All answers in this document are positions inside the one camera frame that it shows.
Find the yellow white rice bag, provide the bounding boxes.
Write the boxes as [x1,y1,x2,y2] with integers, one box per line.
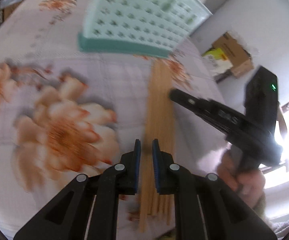
[201,48,233,76]

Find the floral tablecloth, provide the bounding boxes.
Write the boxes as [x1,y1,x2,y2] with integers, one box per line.
[0,0,152,239]

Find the cardboard box at right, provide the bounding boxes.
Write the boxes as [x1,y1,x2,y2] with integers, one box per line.
[212,32,254,78]

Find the person right hand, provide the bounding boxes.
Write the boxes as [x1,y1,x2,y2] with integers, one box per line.
[217,150,265,208]

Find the mint green utensil holder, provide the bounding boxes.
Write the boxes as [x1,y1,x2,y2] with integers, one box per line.
[78,0,212,58]

